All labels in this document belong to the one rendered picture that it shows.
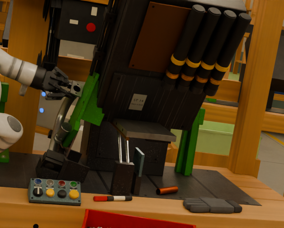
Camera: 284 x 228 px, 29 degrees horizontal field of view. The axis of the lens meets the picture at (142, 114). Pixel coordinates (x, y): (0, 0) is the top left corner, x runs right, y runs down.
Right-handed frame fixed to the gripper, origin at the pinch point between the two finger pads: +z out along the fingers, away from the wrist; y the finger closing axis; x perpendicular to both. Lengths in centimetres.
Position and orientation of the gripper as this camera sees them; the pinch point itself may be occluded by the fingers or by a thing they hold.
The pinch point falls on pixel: (72, 91)
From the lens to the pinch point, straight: 186.8
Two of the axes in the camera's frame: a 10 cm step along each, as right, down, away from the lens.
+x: -4.5, 5.0, 7.4
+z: 8.9, 3.5, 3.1
